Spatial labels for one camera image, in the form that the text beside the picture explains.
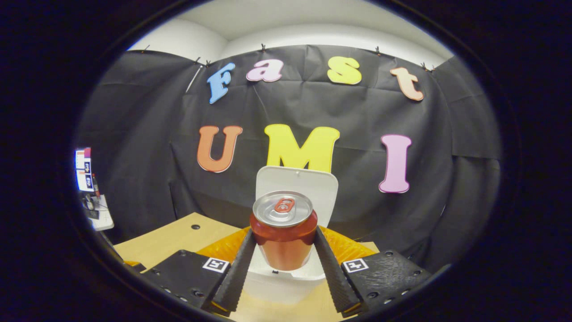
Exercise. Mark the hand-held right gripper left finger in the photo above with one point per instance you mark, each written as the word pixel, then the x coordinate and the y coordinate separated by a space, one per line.
pixel 234 273

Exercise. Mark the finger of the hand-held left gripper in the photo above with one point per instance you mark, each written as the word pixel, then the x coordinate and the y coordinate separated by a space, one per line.
pixel 134 265

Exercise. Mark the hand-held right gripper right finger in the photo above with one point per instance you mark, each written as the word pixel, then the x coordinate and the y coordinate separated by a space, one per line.
pixel 333 275

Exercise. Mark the red pop can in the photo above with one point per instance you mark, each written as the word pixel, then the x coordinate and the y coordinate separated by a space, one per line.
pixel 283 241

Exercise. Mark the white desktop garbage bin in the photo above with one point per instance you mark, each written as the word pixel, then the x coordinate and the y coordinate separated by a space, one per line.
pixel 322 197

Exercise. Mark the wooden desktop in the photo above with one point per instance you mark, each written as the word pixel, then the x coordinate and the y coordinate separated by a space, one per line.
pixel 170 241

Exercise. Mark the white side table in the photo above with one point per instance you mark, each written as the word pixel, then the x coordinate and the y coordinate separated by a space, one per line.
pixel 103 214

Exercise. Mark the black keyboard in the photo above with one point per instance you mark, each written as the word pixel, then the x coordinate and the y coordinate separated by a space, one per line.
pixel 91 213

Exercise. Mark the small red bottle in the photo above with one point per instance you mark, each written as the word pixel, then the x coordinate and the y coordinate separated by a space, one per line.
pixel 95 185

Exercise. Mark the computer monitor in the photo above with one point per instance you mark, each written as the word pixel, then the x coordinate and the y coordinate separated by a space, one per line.
pixel 84 172

